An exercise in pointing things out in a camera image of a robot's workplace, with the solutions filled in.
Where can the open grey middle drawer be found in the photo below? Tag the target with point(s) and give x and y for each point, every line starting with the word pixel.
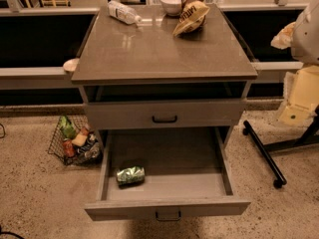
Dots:
pixel 186 175

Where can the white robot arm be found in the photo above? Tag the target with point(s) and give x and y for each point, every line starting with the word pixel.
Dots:
pixel 301 89

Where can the red can in basket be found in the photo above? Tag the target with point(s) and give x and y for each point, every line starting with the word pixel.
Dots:
pixel 68 148

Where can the green chip bag in basket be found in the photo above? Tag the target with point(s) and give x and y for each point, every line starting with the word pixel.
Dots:
pixel 66 127

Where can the yellow chip bag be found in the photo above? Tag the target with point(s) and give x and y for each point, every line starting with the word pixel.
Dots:
pixel 191 17

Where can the closed grey top drawer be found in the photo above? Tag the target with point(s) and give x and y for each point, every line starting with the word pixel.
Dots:
pixel 133 115

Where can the dark blue snack bag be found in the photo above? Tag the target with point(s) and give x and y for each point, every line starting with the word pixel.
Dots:
pixel 90 150

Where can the yellow packet in basket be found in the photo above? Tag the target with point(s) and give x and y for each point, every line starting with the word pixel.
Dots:
pixel 81 137

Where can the black wire basket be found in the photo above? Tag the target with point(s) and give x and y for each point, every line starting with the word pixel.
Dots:
pixel 56 144

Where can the grey drawer cabinet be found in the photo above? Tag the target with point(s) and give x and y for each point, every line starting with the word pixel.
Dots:
pixel 147 63

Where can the white ceramic bowl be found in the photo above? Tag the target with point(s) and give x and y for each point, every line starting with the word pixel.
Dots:
pixel 171 7

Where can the clear plastic water bottle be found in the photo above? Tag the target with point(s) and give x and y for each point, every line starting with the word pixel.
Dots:
pixel 123 13

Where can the black wheeled stand base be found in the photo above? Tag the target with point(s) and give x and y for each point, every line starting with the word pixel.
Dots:
pixel 310 136

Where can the small round beige disc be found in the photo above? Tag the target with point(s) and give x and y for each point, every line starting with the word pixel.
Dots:
pixel 71 65

